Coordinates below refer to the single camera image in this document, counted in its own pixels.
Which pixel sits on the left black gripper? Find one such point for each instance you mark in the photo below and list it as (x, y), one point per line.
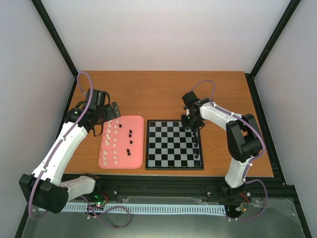
(111, 114)

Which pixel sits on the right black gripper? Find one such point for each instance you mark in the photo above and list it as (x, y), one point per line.
(185, 125)

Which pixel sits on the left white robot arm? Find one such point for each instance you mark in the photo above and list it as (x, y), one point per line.
(44, 188)

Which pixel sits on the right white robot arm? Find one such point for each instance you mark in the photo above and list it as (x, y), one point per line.
(243, 138)

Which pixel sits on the pink plastic tray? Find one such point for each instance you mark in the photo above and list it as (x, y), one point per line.
(115, 143)

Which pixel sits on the black white chessboard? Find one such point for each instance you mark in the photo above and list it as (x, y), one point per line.
(171, 147)

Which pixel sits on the black aluminium frame rail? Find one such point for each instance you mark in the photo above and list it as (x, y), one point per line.
(208, 188)

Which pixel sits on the light blue slotted cable duct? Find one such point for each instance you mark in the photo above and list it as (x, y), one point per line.
(161, 209)

